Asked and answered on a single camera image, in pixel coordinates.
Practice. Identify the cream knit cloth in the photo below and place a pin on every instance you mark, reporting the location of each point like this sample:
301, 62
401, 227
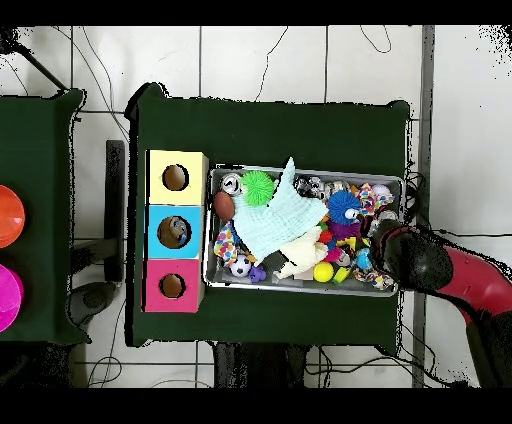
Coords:
304, 250

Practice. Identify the plain wooden cube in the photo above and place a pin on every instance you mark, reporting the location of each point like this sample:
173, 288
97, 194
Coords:
304, 275

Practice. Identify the blue spiky rubber ball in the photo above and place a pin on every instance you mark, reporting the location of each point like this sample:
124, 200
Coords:
342, 206

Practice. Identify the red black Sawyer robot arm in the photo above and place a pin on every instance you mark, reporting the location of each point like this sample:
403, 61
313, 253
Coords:
472, 276

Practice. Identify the wooden box with three holes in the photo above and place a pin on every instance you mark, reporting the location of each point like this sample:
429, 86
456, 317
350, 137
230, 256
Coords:
192, 192

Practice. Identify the shallow clear mesh bin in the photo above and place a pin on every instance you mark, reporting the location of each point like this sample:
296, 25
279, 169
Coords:
256, 286

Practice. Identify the mint green knit cloth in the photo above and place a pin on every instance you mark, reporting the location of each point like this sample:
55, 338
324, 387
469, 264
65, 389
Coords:
276, 224

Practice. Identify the green spiky rubber ball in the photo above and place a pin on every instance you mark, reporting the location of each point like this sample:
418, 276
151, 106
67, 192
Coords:
257, 187

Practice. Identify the small brown football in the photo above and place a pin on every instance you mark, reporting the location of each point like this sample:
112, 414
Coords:
223, 206

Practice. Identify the plain silver can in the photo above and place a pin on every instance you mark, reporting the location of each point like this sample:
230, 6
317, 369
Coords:
230, 184

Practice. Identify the colourful dotted cloth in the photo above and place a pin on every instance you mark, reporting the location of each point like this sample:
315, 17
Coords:
224, 244

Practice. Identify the small black white soccer ball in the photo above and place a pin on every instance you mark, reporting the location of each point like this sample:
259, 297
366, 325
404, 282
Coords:
240, 266

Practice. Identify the black printed can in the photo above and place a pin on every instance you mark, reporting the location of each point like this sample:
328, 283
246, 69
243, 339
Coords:
308, 187

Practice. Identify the dark green tablecloth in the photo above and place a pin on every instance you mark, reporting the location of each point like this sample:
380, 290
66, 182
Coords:
40, 140
280, 132

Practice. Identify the globe print ball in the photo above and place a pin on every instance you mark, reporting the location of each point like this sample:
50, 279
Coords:
363, 260

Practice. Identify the black upright panel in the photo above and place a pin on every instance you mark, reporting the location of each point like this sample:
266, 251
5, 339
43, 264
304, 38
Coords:
115, 200

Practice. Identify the orange bowl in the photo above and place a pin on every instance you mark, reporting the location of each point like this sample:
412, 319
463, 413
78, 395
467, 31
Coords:
10, 216

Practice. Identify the pink bowl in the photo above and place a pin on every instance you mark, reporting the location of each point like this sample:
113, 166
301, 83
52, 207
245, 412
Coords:
10, 298

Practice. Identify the black tripod pole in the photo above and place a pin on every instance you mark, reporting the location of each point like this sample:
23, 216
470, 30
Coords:
8, 42

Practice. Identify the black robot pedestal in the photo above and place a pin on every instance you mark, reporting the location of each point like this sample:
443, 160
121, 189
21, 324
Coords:
260, 368

